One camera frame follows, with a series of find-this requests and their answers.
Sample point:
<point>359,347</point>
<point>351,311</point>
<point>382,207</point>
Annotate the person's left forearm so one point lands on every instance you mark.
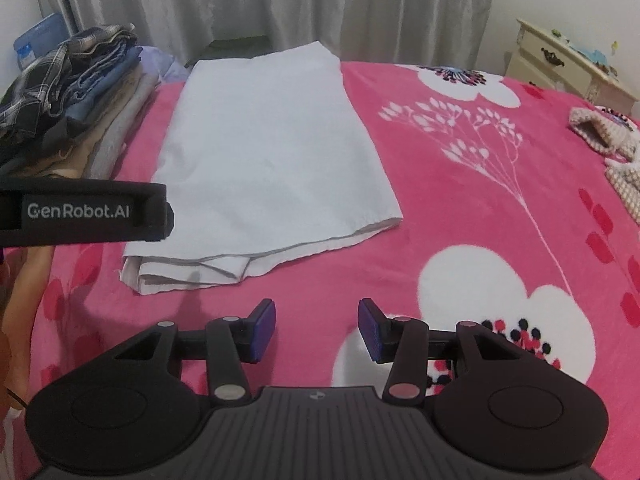
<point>35,280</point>

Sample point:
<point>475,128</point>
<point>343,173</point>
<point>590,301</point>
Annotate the grey curtain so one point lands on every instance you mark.
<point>300,5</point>

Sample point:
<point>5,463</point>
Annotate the stack of folded clothes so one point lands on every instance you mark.
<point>130,95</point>

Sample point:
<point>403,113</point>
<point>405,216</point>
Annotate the lavender cloth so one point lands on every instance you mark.
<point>165,65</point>

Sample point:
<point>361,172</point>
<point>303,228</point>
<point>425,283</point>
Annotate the folded blue jeans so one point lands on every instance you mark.
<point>105,80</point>

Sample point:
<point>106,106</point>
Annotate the pink checkered garment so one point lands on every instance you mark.
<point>620,160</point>

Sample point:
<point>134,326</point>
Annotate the folded grey garment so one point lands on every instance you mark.
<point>107,155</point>

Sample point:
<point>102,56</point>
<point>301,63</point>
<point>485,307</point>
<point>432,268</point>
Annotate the cream nightstand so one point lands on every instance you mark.
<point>555,72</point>

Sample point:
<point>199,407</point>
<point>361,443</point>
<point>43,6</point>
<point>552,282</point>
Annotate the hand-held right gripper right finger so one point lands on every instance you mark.
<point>370,330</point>

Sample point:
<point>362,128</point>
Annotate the folded plaid shirt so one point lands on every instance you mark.
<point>40,80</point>

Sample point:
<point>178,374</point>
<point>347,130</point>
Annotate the white t-shirt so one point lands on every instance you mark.
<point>270,160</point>

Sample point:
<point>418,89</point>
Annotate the blue plastic box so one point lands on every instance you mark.
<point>37,40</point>

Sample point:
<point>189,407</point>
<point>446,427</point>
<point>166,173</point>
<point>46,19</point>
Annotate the pink floral blanket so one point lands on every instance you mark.
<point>450,220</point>

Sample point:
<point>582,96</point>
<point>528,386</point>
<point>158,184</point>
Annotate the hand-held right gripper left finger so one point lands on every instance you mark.
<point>265,330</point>

